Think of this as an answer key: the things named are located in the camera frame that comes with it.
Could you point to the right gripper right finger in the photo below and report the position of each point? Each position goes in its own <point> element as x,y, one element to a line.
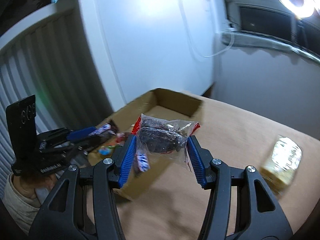
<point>241,205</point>

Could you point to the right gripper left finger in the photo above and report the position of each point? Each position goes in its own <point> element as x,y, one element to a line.
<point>62,214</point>

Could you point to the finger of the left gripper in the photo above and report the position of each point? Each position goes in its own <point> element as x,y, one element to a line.
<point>80,134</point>

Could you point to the dark chocolate bar wrapper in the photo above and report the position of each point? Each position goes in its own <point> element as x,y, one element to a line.
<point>105,132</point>

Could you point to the clear bag of dark snacks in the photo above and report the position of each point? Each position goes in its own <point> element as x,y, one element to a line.
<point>164,138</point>

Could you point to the beige left sleeve forearm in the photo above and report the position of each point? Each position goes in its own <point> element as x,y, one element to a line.
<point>23,210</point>

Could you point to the left hand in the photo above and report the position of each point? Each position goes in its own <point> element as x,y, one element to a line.
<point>35,187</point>

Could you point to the wrapped bread loaf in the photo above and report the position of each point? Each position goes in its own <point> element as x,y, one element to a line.
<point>280,166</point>

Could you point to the beige tablecloth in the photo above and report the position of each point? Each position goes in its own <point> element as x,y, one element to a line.
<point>174,206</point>

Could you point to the blue white candy bar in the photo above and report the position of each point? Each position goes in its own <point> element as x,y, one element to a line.
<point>140,163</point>

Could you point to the brown cardboard box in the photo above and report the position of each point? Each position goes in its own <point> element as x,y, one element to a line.
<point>159,103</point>

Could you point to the white cabinet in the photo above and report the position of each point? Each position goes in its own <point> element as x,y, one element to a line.
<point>140,45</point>

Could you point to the light tripod stand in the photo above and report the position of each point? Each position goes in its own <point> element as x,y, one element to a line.
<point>298,34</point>

